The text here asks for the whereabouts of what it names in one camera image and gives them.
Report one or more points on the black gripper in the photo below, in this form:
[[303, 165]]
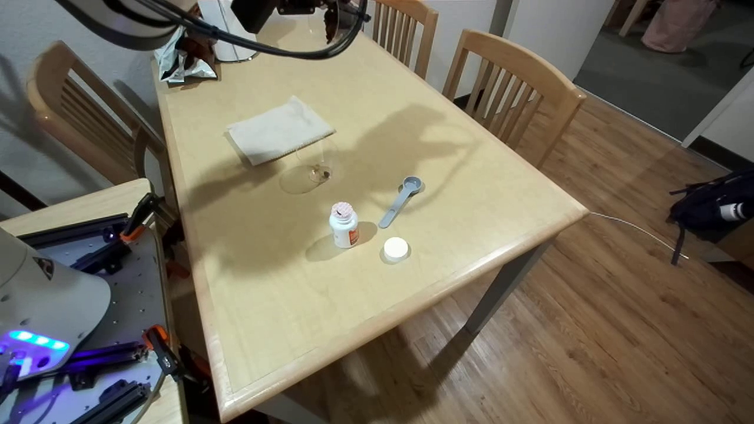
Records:
[[255, 12]]

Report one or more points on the white pill bottle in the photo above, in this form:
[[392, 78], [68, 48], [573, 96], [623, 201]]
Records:
[[342, 224]]

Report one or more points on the grey measuring scoop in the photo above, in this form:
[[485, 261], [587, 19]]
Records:
[[409, 188]]

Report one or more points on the silver snack bag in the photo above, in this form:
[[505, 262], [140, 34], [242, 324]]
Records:
[[178, 59]]

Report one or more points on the white paper towel roll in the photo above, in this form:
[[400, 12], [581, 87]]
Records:
[[227, 44]]

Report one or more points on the black bag on floor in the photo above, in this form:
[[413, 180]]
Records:
[[711, 207]]

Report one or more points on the wooden chair left side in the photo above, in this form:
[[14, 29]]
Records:
[[91, 118]]

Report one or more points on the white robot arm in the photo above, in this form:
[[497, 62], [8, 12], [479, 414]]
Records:
[[148, 24]]

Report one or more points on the white bottle cap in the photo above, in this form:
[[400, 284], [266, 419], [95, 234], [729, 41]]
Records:
[[395, 248]]

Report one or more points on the folded white cloth napkin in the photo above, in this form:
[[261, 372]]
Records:
[[280, 131]]

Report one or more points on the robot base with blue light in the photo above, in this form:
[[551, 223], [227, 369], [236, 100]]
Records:
[[48, 310]]

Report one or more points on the wooden chair near right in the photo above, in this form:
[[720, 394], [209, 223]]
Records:
[[513, 94]]

